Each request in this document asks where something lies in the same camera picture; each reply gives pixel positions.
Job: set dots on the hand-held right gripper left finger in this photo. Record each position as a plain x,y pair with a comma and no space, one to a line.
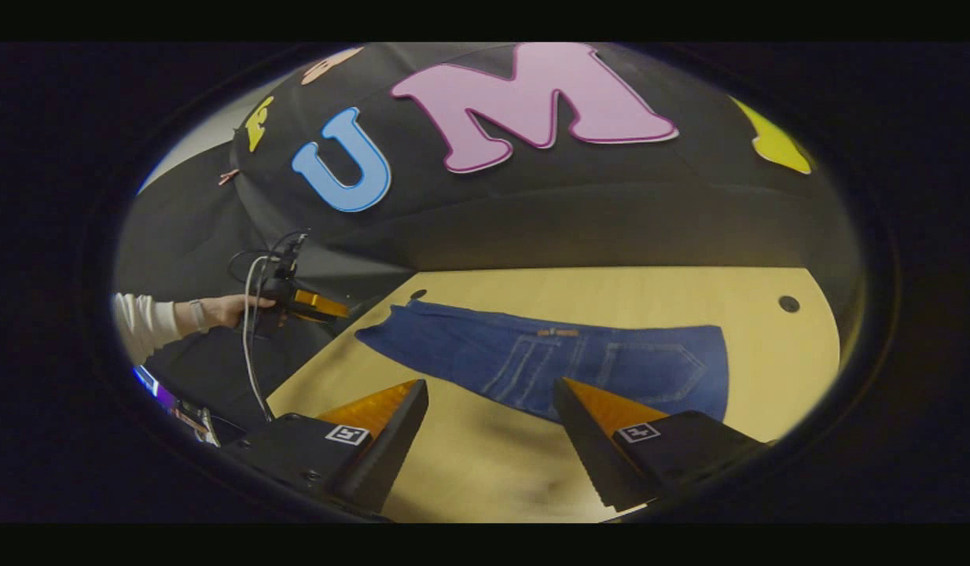
394,440

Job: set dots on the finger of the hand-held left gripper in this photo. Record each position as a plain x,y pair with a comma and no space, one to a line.
320,303

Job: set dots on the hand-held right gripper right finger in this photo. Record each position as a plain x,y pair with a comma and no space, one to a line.
583,448

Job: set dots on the blue jeans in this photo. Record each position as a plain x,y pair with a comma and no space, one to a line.
611,362

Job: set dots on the grey wristband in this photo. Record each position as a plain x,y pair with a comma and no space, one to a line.
198,314

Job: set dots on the pink cloth clip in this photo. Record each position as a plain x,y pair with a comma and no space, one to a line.
228,177

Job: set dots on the small colourful object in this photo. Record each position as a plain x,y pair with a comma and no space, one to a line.
198,423

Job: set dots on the glowing monitor screen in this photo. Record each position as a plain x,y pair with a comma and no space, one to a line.
153,387

